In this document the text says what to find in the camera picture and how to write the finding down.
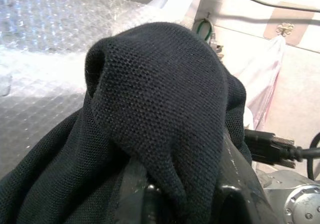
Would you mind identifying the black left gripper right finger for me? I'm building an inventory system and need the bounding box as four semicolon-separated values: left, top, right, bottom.
212;130;274;224

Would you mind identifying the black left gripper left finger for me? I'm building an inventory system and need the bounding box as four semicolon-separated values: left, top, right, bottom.
120;158;164;224

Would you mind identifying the black knitted garment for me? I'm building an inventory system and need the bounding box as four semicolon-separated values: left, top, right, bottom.
0;21;253;224

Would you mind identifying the translucent pinkish plastic bag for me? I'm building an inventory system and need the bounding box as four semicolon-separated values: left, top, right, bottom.
231;36;286;132

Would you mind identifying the clear bubble wrap sheet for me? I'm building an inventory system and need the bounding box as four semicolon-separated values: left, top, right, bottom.
0;0;193;179

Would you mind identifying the black plug with cable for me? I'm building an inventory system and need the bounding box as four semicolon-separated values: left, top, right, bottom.
244;128;320;169

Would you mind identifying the grey network cable plug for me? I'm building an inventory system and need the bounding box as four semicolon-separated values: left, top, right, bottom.
207;33;225;62

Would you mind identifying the green cable loop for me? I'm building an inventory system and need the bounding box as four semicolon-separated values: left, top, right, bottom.
195;18;214;42

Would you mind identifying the beige adhesive gold wall hook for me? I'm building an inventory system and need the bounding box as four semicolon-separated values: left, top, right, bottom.
262;1;315;46

